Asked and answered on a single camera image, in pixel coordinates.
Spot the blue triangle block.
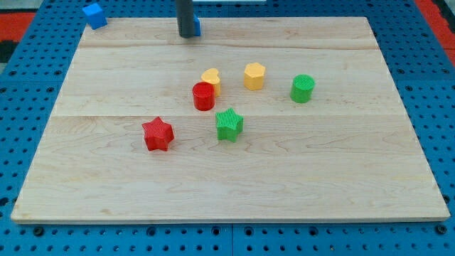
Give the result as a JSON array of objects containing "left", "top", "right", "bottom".
[{"left": 193, "top": 14, "right": 201, "bottom": 36}]

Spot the green star block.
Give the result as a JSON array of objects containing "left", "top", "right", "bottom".
[{"left": 215, "top": 108, "right": 244, "bottom": 142}]

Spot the red cylinder block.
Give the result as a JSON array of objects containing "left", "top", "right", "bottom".
[{"left": 192, "top": 82, "right": 215, "bottom": 111}]

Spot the yellow hexagon block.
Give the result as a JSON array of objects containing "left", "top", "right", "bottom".
[{"left": 244, "top": 63, "right": 266, "bottom": 90}]

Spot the yellow heart block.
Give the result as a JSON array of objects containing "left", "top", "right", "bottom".
[{"left": 200, "top": 68, "right": 221, "bottom": 97}]

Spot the light wooden board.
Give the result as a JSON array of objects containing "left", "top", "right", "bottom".
[{"left": 11, "top": 17, "right": 450, "bottom": 224}]

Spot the red star block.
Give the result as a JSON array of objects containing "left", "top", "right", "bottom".
[{"left": 141, "top": 117, "right": 174, "bottom": 151}]

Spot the green cylinder block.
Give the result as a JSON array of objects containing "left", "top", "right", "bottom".
[{"left": 290, "top": 74, "right": 316, "bottom": 103}]

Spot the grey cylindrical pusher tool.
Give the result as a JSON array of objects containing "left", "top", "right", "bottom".
[{"left": 176, "top": 0, "right": 195, "bottom": 38}]

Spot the blue cube block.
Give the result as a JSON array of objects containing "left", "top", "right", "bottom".
[{"left": 82, "top": 3, "right": 107, "bottom": 30}]

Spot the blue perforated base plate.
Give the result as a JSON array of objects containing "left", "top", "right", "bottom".
[{"left": 1, "top": 0, "right": 454, "bottom": 255}]

